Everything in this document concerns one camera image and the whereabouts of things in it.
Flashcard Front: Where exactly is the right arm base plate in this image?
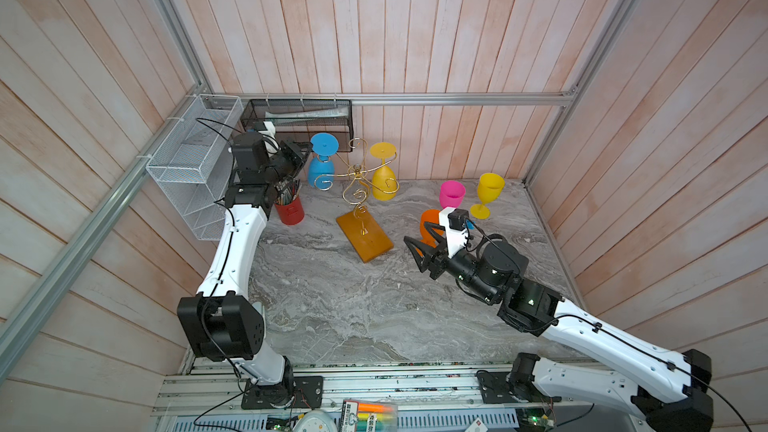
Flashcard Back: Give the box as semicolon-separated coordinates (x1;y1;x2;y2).
475;369;562;404

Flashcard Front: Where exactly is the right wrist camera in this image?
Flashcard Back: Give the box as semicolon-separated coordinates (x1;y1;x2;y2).
439;207;470;258

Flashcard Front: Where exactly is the red pen cup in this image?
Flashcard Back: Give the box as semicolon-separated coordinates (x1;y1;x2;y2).
275;195;305;226

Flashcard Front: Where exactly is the gold wine glass rack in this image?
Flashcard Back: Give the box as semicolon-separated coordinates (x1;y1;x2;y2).
334;138;393;263

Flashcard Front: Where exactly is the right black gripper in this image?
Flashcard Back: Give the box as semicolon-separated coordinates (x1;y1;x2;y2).
406;221;497;306

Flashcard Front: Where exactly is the white round device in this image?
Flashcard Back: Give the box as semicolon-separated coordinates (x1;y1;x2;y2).
292;410;338;432

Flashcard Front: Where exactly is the orange wine glass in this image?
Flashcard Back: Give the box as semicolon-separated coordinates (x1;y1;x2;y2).
420;209;440;247

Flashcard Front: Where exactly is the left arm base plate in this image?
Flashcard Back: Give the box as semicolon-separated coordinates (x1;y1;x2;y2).
241;376;323;410

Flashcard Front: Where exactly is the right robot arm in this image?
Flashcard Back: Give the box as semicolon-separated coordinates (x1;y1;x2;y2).
404;216;714;431

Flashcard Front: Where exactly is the pens bundle in cup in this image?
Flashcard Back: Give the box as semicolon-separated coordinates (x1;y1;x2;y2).
274;178;301;206

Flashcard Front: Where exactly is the blue wine glass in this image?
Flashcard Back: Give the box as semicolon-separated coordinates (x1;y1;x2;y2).
308;132;339;191

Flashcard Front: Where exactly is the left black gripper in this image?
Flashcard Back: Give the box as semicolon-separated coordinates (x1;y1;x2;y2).
261;136;313;184

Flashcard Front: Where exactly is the dark yellow wine glass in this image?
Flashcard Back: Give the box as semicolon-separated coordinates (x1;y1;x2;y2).
370;142;399;201

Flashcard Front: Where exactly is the light yellow wine glass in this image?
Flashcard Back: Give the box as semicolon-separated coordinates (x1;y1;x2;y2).
470;172;505;220

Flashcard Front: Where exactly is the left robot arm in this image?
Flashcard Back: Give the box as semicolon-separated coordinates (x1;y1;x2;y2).
177;132;311;393

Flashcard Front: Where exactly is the pink wine glass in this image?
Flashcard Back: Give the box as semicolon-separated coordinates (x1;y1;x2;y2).
439;180;466;209

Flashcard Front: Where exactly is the black mesh wall basket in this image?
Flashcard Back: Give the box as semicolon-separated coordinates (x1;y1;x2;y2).
240;98;354;153

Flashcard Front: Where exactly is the highlighter marker box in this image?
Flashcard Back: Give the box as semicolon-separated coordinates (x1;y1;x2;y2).
338;400;398;432

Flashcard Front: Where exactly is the white mesh wall organizer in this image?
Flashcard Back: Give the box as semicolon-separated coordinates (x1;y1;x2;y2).
147;94;244;242

